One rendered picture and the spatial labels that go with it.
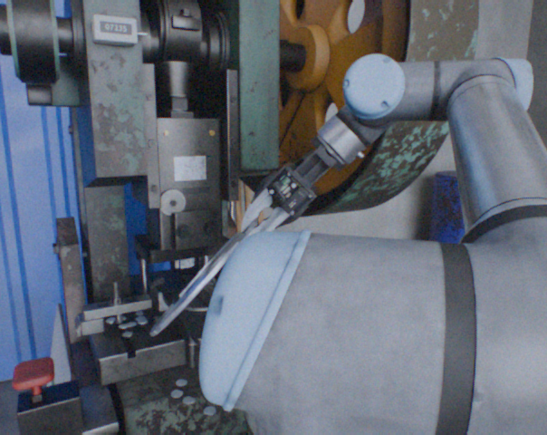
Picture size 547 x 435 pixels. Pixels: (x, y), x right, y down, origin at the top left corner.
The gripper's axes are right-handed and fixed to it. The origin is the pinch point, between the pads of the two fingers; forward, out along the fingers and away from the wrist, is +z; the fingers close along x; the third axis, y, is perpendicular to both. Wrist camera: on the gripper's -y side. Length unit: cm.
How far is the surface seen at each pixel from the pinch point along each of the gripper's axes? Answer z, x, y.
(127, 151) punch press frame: 7.4, -26.6, -2.1
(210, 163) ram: 1.3, -16.0, -17.0
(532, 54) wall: -178, 64, -311
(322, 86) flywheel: -28.1, -12.3, -38.7
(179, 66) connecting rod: -9.0, -34.5, -15.6
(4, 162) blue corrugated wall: 82, -90, -81
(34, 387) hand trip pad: 40.1, -6.2, 18.3
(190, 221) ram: 11.8, -9.7, -11.0
